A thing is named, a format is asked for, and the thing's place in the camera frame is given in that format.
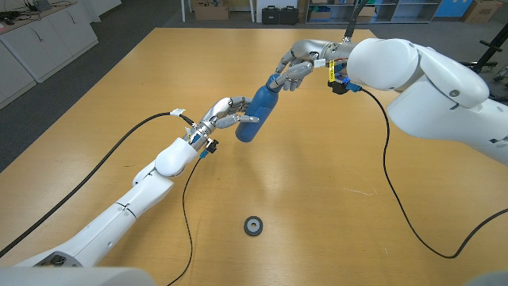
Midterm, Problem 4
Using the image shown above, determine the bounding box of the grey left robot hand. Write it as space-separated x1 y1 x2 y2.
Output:
190 95 261 138

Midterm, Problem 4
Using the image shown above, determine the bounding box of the small cardboard box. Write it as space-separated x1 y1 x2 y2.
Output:
355 5 377 24

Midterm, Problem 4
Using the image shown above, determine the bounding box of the blue panel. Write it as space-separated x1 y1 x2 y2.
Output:
434 0 464 18

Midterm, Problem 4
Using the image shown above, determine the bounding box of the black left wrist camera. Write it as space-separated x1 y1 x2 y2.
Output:
199 138 220 160

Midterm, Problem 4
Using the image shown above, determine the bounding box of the black metal stand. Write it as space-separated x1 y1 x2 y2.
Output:
460 23 508 106

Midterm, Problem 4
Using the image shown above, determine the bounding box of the thin black cable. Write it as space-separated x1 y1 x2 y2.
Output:
359 87 508 260
166 157 204 286

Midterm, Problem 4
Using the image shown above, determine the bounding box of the thick black cable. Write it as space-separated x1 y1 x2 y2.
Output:
0 107 196 258
343 0 370 43

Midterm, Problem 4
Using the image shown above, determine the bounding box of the white metal frame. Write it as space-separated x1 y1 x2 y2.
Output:
180 0 256 23

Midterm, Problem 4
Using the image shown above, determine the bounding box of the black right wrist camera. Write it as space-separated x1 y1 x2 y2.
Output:
327 73 363 95

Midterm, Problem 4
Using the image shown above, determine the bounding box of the black hard case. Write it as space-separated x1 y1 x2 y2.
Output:
279 5 299 26
261 5 281 25

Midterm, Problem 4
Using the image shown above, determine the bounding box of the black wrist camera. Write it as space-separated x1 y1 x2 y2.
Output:
327 73 363 95
199 138 220 160

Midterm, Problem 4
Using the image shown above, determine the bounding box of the brown cardboard box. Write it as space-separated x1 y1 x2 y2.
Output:
193 0 230 21
461 0 504 24

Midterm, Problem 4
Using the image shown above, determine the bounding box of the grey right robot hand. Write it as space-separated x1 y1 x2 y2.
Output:
275 38 350 92

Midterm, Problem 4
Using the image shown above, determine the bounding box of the blue metal bottle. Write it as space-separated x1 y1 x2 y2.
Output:
234 83 281 143

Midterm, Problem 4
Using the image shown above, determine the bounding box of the grey metal shelf unit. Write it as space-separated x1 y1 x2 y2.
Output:
305 0 442 25

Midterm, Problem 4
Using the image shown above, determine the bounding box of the blue bottle cap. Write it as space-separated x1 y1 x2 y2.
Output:
265 73 283 94

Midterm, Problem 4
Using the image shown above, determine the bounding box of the white cabinet row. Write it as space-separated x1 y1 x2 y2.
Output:
0 0 99 110

